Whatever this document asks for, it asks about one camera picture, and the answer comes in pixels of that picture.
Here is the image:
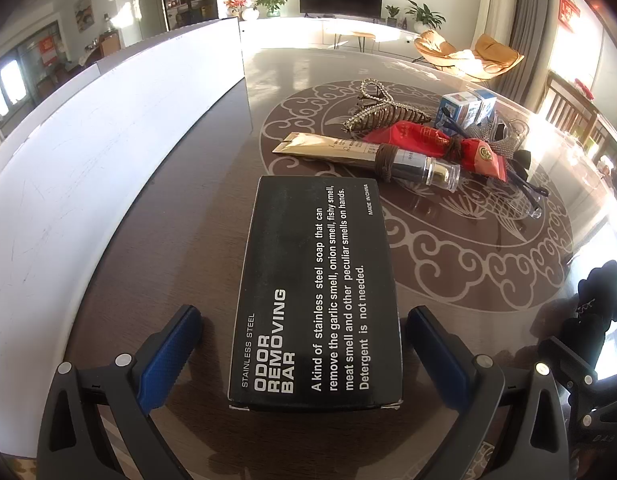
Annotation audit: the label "silver mesh accessory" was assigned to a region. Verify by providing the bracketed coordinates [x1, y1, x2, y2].
[468, 125, 520, 162]

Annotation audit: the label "dark brown hair tie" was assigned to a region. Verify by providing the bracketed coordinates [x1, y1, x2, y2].
[373, 142, 397, 181]

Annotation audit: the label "dark framed glass door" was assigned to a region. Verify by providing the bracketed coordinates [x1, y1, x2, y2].
[0, 25, 65, 127]

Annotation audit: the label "brown patterned glass desktop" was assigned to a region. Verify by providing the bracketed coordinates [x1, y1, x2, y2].
[0, 45, 617, 480]

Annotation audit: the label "grey curtain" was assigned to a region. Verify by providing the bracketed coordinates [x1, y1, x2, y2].
[508, 0, 555, 112]

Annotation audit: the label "small wooden cabinet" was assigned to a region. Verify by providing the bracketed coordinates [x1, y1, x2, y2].
[98, 30, 122, 59]

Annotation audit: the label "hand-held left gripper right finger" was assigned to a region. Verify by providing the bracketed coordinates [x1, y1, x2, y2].
[407, 306, 571, 480]

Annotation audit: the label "white door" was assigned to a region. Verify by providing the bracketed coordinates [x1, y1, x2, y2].
[131, 0, 157, 36]

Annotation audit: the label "small white blue box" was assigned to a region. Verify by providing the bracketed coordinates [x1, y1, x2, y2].
[474, 89, 498, 123]

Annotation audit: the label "white television console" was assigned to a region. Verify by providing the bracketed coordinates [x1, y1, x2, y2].
[241, 16, 425, 54]

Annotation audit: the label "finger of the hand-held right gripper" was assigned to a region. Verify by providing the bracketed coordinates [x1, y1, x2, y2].
[538, 335, 596, 387]

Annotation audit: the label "gold cosmetic tube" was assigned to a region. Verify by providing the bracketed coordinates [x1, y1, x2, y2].
[272, 132, 461, 194]

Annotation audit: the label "bushy green potted plant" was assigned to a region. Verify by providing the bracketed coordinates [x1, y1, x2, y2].
[253, 0, 292, 17]

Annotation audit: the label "red wall hanging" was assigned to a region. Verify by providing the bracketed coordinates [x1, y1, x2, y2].
[559, 0, 582, 34]

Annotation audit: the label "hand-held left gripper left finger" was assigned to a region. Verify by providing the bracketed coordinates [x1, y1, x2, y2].
[38, 305, 202, 480]

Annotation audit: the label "orange lounge chair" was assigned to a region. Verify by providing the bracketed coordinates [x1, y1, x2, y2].
[414, 30, 470, 69]
[461, 34, 525, 81]

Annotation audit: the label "wooden hairpin-leg stool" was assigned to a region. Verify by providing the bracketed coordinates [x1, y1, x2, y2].
[333, 30, 377, 54]

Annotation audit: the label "black velvet rhinestone hair bow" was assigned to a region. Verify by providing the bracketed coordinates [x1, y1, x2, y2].
[558, 260, 617, 372]

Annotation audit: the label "large leafy potted plant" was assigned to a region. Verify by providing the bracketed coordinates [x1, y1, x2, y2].
[405, 0, 447, 31]

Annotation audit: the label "red foil packet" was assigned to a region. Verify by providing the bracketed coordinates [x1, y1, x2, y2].
[362, 121, 512, 181]

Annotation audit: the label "rhinestone hair claw clip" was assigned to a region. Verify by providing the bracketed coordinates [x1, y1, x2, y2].
[342, 78, 434, 137]

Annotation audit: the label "black printed cardboard box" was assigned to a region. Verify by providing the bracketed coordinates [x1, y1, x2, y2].
[227, 175, 404, 412]

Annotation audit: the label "white partition board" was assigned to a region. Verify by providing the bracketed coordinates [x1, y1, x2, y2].
[0, 16, 250, 461]

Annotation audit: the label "clear dark-framed glasses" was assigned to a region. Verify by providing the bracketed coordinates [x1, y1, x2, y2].
[498, 150, 550, 220]

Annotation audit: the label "white covered standing unit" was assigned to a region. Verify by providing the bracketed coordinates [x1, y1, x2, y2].
[471, 0, 522, 52]

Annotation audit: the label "white blue cream box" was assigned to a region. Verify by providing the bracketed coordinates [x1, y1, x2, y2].
[435, 92, 482, 130]

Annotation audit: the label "wooden slatted chair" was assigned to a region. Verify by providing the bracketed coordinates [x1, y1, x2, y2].
[538, 70, 597, 137]

